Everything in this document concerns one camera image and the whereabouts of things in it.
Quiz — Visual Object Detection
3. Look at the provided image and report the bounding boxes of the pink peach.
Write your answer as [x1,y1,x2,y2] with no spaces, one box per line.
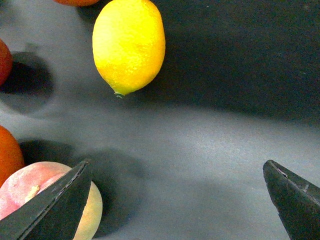
[0,161,103,240]

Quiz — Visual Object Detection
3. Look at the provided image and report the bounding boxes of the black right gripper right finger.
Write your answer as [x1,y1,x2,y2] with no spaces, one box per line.
[262,160,320,240]

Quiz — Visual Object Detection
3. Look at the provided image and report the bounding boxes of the red pomegranate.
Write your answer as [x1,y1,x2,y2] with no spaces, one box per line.
[0,39,13,86]

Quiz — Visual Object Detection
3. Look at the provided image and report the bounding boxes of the round orange middle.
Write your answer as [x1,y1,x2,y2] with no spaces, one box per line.
[54,0,99,7]

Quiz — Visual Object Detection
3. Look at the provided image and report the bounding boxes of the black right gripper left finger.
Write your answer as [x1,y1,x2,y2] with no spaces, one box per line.
[0,160,92,240]

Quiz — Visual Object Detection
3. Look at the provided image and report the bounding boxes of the yellow lemon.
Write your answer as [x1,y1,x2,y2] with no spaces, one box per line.
[92,0,166,98]

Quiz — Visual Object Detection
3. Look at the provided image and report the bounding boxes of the large orange front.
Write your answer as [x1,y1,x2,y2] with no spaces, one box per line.
[0,126,25,186]

